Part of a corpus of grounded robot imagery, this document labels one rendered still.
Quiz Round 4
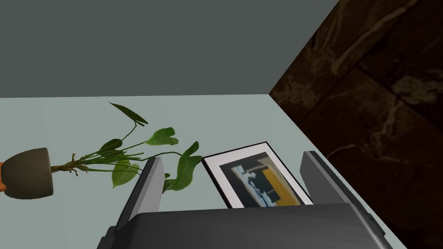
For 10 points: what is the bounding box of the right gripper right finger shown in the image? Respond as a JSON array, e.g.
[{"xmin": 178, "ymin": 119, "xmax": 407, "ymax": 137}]
[{"xmin": 299, "ymin": 150, "xmax": 363, "ymax": 204}]

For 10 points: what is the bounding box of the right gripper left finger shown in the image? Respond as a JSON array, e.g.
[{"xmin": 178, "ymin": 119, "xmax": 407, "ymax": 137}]
[{"xmin": 116, "ymin": 156, "xmax": 165, "ymax": 231}]

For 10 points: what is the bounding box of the black framed picture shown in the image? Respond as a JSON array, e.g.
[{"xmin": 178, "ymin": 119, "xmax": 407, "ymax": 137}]
[{"xmin": 201, "ymin": 141, "xmax": 314, "ymax": 210}]

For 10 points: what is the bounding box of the green potted plant grey pot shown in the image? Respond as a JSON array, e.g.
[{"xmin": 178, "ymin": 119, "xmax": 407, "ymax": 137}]
[{"xmin": 1, "ymin": 102, "xmax": 203, "ymax": 200}]

